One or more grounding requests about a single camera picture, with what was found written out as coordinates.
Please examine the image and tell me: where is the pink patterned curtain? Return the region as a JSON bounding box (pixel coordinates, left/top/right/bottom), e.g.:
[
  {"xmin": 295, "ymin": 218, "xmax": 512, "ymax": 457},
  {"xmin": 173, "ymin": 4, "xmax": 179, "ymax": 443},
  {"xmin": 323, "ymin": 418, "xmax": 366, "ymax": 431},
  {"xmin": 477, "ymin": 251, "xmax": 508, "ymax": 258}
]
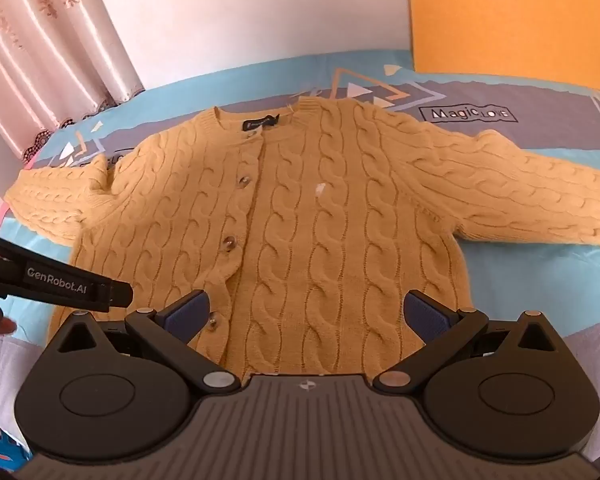
[{"xmin": 0, "ymin": 0, "xmax": 146, "ymax": 162}]

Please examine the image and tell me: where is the yellow cable-knit cardigan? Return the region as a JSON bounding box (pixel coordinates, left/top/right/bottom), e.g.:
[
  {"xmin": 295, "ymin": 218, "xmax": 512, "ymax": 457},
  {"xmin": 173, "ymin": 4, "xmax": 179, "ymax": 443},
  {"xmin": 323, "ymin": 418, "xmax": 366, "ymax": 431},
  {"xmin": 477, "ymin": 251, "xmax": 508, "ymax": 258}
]
[{"xmin": 4, "ymin": 96, "xmax": 600, "ymax": 378}]

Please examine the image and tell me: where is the teal and grey printed bedsheet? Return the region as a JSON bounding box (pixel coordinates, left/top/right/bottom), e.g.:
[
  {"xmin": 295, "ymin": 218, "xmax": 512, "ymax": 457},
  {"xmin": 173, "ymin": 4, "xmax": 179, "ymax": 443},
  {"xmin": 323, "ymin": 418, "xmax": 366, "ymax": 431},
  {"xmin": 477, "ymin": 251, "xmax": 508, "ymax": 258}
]
[{"xmin": 0, "ymin": 47, "xmax": 600, "ymax": 461}]

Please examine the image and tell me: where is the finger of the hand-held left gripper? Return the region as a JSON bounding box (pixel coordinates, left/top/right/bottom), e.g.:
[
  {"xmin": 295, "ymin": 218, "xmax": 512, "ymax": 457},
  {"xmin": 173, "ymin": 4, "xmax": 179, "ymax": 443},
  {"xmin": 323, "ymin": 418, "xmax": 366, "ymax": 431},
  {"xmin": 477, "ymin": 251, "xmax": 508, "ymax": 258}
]
[{"xmin": 107, "ymin": 279, "xmax": 134, "ymax": 309}]

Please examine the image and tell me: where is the orange headboard panel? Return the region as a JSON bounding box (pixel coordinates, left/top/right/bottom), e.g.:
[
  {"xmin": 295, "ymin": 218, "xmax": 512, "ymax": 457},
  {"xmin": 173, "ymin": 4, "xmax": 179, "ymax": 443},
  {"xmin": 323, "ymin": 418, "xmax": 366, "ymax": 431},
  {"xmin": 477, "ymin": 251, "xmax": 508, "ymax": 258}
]
[{"xmin": 405, "ymin": 0, "xmax": 600, "ymax": 95}]

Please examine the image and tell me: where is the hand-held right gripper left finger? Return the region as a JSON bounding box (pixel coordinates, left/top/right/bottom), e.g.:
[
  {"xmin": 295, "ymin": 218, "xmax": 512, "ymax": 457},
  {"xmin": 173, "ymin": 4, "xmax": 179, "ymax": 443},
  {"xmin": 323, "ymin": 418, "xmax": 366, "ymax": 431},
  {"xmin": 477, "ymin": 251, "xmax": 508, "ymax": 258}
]
[{"xmin": 42, "ymin": 289, "xmax": 237, "ymax": 394}]

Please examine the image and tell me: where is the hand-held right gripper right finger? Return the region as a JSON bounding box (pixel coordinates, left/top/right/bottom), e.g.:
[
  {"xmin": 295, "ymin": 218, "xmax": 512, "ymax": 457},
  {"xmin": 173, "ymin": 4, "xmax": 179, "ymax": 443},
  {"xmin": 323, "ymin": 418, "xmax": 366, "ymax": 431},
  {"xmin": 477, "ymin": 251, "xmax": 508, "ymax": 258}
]
[{"xmin": 374, "ymin": 289, "xmax": 567, "ymax": 392}]

